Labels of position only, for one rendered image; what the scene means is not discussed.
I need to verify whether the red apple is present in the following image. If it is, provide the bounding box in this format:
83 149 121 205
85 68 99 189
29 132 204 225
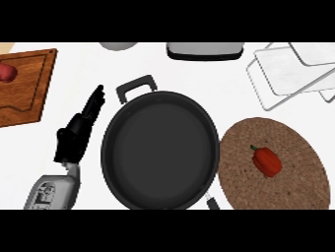
0 63 19 84

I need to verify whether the black round pan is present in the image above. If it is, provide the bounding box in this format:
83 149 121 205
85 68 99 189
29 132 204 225
99 74 220 211

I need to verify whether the grey and black appliance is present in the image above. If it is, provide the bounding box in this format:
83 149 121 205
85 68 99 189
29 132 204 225
164 42 245 62

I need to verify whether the grey round object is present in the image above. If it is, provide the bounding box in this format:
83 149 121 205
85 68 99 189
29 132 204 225
97 42 139 52

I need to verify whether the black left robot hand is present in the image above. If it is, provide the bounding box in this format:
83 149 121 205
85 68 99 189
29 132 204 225
51 84 106 165

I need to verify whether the red bell pepper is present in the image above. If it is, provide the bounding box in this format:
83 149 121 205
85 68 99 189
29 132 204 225
248 144 284 178

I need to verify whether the round brown cork placemat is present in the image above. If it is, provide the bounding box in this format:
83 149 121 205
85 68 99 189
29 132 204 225
216 116 331 211

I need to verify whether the brown wooden cutting board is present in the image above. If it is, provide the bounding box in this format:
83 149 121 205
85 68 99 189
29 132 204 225
0 48 59 132

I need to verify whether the white tiered wire shelf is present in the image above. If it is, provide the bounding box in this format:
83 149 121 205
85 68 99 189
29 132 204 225
244 42 335 112

